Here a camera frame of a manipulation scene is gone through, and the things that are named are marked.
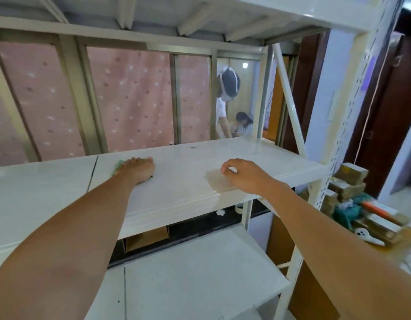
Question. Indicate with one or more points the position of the person's left hand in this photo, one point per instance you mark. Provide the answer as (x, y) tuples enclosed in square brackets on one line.
[(137, 169)]

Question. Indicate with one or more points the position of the person's right hand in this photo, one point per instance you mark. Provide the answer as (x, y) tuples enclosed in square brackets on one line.
[(252, 178)]

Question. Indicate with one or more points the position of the green cleaning cloth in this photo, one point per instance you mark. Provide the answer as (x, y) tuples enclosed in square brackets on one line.
[(117, 164)]

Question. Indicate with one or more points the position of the white metal shelving rack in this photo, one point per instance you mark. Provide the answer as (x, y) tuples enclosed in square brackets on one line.
[(185, 176)]

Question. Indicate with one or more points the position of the person's left forearm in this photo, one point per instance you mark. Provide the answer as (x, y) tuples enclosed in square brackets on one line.
[(68, 249)]

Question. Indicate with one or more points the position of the person's right forearm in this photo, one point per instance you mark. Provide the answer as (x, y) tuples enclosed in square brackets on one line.
[(342, 256)]

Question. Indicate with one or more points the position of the white crumpled paper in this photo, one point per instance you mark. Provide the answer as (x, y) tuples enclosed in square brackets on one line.
[(220, 212)]

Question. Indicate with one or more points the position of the open brown cardboard box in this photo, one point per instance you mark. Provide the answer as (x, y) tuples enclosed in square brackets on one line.
[(147, 238)]

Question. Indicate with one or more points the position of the pink dotted curtain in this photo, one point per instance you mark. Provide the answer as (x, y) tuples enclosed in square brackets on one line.
[(132, 99)]

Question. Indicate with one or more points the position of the orange wooden board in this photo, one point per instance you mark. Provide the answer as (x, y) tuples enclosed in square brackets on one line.
[(275, 106)]

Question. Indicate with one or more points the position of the small cardboard box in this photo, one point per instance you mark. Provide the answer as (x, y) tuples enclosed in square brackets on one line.
[(352, 173), (329, 203), (347, 191)]

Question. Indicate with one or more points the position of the green plastic bag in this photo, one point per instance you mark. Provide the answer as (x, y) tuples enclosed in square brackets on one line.
[(345, 213)]

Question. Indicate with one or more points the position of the dark brown window surround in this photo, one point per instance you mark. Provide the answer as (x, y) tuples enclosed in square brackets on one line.
[(308, 86)]

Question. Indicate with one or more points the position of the large brown cardboard box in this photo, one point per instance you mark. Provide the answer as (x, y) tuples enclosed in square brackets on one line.
[(308, 289)]

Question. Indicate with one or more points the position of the white handheld device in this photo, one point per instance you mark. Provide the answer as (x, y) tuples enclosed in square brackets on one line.
[(367, 235)]

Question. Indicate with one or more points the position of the orange long box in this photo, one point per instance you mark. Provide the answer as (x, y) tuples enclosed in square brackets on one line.
[(385, 211)]

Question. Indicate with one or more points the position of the long cardboard box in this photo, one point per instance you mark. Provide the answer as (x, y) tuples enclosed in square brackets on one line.
[(380, 228)]

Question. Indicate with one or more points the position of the dark brown wooden door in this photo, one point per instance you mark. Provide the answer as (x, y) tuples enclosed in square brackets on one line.
[(385, 129)]

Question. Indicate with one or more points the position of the metal sliding window frame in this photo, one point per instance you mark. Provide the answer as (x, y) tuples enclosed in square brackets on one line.
[(88, 103)]

